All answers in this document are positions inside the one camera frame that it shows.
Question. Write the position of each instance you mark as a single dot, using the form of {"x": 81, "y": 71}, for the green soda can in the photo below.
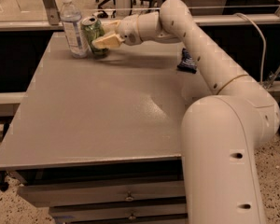
{"x": 93, "y": 29}

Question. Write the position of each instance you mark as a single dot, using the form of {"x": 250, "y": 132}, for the dark blue snack packet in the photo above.
{"x": 187, "y": 64}

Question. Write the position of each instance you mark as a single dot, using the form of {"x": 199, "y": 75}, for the grey metal railing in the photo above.
{"x": 33, "y": 15}

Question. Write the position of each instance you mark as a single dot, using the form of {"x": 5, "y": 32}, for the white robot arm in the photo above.
{"x": 220, "y": 132}

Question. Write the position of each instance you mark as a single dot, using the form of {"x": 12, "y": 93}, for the top grey drawer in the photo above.
{"x": 88, "y": 192}

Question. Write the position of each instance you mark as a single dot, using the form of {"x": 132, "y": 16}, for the clear plastic water bottle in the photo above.
{"x": 71, "y": 18}

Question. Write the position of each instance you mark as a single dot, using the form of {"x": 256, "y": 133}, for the grey drawer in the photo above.
{"x": 134, "y": 211}
{"x": 88, "y": 192}

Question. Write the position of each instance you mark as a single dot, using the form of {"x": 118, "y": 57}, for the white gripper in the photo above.
{"x": 129, "y": 28}

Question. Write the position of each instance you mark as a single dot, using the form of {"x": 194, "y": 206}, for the grey drawer cabinet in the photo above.
{"x": 116, "y": 119}

